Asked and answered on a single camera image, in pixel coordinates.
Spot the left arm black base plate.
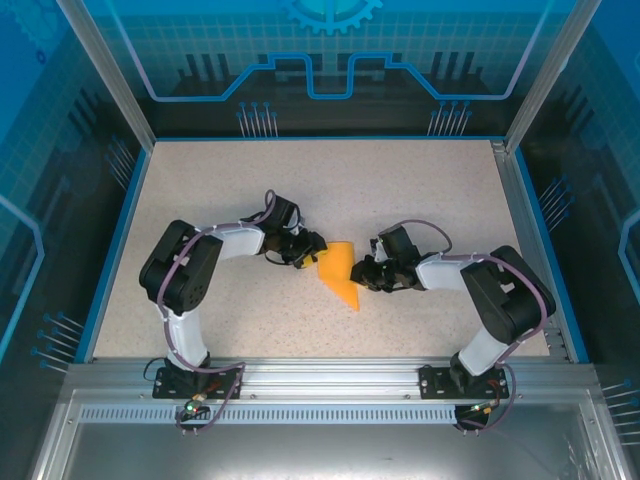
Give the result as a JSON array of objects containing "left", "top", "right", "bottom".
[{"left": 151, "top": 366, "right": 245, "bottom": 401}]

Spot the long aluminium base rail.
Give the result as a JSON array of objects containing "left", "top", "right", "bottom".
[{"left": 64, "top": 356, "right": 599, "bottom": 404}]

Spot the aluminium side rail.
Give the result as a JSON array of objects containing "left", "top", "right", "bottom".
[{"left": 491, "top": 140, "right": 574, "bottom": 362}]

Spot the aluminium frame post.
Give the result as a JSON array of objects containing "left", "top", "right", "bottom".
[
  {"left": 53, "top": 0, "right": 157, "bottom": 151},
  {"left": 504, "top": 0, "right": 604, "bottom": 154}
]

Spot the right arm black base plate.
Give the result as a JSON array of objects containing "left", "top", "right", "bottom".
[{"left": 417, "top": 364, "right": 509, "bottom": 401}]

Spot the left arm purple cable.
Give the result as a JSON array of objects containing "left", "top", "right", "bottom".
[{"left": 155, "top": 188, "right": 279, "bottom": 436}]

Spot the steel sheet tray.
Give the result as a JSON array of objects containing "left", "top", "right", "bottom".
[{"left": 27, "top": 389, "right": 631, "bottom": 480}]

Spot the slotted aluminium cable duct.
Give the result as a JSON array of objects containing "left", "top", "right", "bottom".
[{"left": 78, "top": 405, "right": 464, "bottom": 425}]

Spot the cable connector with green light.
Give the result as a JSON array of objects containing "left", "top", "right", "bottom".
[
  {"left": 468, "top": 398, "right": 502, "bottom": 417},
  {"left": 184, "top": 392, "right": 209, "bottom": 417}
]

